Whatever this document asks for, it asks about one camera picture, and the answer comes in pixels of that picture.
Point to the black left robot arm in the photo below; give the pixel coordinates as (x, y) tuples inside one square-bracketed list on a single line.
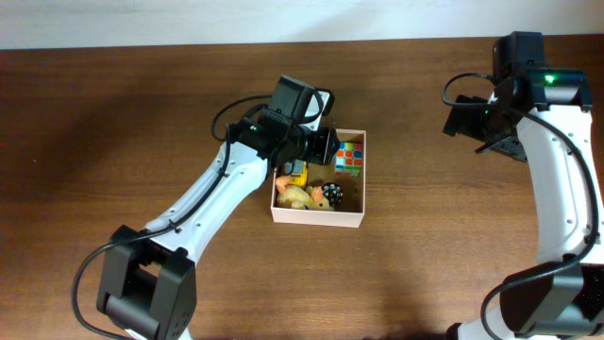
[(148, 283)]

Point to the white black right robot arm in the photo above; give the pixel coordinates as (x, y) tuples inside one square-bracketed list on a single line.
[(541, 116)]

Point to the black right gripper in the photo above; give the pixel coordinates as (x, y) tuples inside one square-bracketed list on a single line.
[(463, 120)]

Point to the small black round cap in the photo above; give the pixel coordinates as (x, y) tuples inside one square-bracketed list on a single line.
[(333, 192)]

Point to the yellow grey toy dump truck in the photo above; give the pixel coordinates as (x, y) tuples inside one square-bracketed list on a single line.
[(297, 171)]

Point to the yellow plush duck toy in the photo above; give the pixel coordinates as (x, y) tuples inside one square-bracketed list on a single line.
[(290, 196)]

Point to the open white cardboard box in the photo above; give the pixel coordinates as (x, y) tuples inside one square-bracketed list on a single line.
[(350, 212)]

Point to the colourful puzzle cube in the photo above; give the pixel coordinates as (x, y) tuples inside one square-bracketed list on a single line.
[(348, 161)]

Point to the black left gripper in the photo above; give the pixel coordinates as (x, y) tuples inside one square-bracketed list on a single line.
[(330, 145)]

